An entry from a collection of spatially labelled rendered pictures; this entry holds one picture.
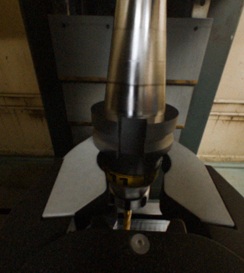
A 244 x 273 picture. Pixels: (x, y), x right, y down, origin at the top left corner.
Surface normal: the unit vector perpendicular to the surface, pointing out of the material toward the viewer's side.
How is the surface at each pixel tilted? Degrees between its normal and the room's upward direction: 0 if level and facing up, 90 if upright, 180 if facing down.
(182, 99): 90
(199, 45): 90
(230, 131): 90
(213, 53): 90
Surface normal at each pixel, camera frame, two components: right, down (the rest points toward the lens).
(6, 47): -0.03, 0.47
